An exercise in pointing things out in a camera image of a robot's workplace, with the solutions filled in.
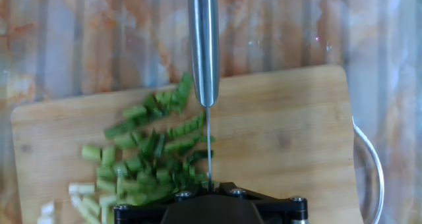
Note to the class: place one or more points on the clear glass dish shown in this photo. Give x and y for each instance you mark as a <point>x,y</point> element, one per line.
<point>371,158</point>

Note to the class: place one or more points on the marble pattern table mat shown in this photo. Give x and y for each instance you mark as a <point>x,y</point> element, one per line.
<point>99,36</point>

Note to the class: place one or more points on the cut white garlic piece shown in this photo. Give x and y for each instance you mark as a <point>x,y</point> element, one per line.
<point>47,208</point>
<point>45,220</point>

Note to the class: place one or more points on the steel cleaver knife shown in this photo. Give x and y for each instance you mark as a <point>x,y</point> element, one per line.
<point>204,52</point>

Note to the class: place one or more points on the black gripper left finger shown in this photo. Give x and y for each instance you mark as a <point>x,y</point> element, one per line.
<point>141,214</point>

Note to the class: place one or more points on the bamboo cutting board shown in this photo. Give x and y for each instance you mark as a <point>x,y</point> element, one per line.
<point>280,125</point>

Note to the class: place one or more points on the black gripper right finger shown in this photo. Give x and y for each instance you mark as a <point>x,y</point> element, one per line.
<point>283,214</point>

